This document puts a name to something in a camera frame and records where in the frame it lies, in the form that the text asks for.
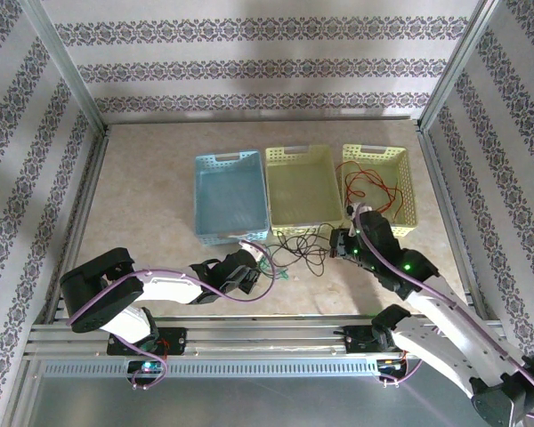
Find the thin green cable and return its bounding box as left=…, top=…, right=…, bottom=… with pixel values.
left=256, top=254, right=292, bottom=283

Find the thin black cable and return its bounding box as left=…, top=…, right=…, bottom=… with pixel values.
left=265, top=222, right=336, bottom=278

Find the thin red cable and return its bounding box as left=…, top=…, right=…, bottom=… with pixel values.
left=335, top=158, right=404, bottom=221

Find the yellow perforated plastic basket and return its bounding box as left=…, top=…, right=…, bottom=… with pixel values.
left=264, top=142, right=344, bottom=234
left=340, top=142, right=417, bottom=237

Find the blue perforated plastic basket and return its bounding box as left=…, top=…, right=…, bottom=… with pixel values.
left=193, top=149, right=271, bottom=248

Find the small circuit board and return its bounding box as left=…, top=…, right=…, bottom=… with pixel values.
left=126, top=359, right=168, bottom=383
left=376, top=359, right=409, bottom=379

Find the grey metal sheet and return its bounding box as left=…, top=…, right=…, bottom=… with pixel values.
left=24, top=355, right=515, bottom=427

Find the wide aluminium base rail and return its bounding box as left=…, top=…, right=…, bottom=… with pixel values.
left=26, top=313, right=513, bottom=358

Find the aluminium frame rail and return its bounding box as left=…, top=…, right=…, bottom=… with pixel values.
left=39, top=126, right=112, bottom=326
left=101, top=116, right=424, bottom=128
left=416, top=128, right=486, bottom=321

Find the slotted grey cable duct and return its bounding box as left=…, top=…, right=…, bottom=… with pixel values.
left=42, top=358, right=384, bottom=378

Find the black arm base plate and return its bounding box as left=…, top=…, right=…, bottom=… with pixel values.
left=344, top=324, right=410, bottom=355
left=106, top=326, right=188, bottom=357

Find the aluminium frame post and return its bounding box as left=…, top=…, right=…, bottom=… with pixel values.
left=417, top=0, right=502, bottom=131
left=20, top=0, right=110, bottom=134

